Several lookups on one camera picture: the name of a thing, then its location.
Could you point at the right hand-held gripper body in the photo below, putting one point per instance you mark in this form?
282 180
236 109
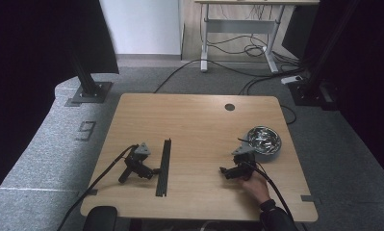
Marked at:
244 160

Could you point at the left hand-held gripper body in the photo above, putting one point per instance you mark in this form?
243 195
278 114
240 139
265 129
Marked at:
135 164

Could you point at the black aluminium profile bar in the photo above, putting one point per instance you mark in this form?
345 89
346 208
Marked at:
164 166

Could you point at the shiny metal bowl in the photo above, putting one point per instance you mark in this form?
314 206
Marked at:
265 141

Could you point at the person's right hand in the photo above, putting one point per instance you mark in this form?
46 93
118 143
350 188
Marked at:
258 189

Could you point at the short thin black rod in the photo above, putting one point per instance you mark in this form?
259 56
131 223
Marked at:
243 140

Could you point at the black table grommet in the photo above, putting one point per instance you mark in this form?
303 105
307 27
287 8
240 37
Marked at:
229 107

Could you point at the grey tape floor mark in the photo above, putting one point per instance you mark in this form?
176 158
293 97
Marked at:
85 131

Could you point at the black chair armrest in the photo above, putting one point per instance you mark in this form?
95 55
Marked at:
100 219

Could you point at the white power strip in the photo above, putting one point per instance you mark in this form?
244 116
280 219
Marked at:
291 79

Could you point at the black metal stand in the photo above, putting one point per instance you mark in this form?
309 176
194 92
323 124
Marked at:
321 64
87 80

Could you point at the white desk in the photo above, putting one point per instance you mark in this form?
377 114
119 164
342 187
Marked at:
241 25

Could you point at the black curtain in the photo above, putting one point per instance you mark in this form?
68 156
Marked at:
366 80
35 64

